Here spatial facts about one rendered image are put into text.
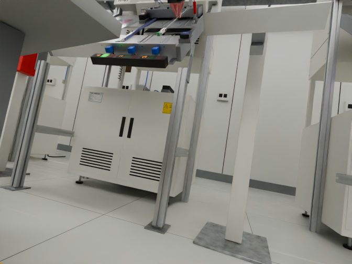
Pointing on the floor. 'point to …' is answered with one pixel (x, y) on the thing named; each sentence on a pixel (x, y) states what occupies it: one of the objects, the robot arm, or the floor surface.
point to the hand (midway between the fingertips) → (178, 16)
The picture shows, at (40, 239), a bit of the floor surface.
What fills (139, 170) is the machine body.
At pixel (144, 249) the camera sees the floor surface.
